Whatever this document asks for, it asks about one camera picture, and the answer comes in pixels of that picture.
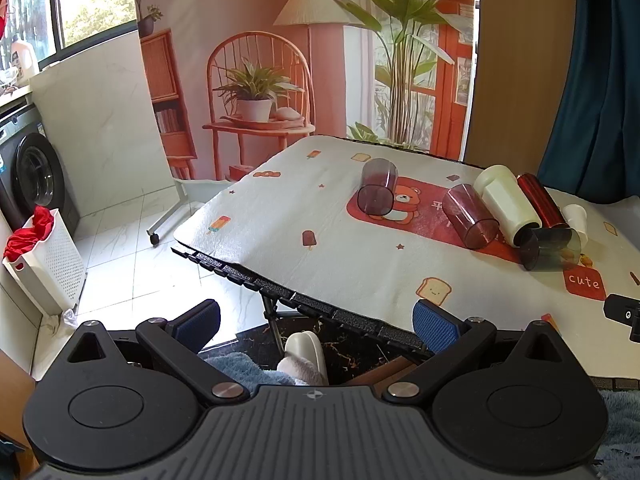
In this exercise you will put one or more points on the cream plastic cup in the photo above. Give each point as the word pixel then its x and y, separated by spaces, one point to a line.
pixel 504 199

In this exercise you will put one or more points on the shiny red metal cup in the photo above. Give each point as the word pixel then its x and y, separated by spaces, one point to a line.
pixel 540 201

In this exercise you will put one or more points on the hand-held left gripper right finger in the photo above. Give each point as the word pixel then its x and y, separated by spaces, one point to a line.
pixel 434 327

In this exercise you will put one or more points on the white marble-look board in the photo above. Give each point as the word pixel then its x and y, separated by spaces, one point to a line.
pixel 105 120

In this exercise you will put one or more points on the purple translucent cup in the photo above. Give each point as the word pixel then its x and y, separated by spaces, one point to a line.
pixel 376 190

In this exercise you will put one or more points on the crumpled white tissue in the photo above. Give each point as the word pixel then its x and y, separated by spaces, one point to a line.
pixel 64 320

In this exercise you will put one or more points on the dark blue curtain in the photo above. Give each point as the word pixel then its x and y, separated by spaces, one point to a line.
pixel 597 85

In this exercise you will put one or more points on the red-brown translucent cup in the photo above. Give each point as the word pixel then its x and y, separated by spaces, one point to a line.
pixel 469 216

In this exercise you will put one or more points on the printed bear tablecloth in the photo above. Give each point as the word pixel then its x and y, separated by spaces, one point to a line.
pixel 350 265

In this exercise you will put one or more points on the white perforated laundry basket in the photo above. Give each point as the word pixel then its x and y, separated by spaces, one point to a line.
pixel 55 270

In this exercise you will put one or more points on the window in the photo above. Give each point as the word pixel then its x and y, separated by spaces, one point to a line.
pixel 75 0

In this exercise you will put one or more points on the white wheeled stand base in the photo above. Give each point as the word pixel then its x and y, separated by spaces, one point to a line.
pixel 170 212

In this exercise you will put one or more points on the dark grey translucent cup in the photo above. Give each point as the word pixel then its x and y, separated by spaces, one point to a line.
pixel 551 249

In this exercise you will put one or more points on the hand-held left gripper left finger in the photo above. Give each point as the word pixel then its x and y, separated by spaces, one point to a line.
pixel 196 321

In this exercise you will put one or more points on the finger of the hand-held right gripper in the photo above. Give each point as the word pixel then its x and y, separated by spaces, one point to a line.
pixel 622 309

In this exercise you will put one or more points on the grey washing machine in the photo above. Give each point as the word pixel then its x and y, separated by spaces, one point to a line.
pixel 30 170

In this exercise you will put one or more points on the white slipper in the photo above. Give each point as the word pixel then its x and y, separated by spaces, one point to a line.
pixel 306 352

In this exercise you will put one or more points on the small white paper cup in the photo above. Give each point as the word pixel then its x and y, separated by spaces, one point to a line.
pixel 575 221

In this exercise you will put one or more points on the printed room wall tapestry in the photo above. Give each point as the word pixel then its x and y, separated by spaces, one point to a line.
pixel 300 60

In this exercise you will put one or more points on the white plastic bottle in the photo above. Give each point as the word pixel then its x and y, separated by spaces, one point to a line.
pixel 24 57

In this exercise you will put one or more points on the red cloth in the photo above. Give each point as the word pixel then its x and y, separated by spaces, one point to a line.
pixel 27 237

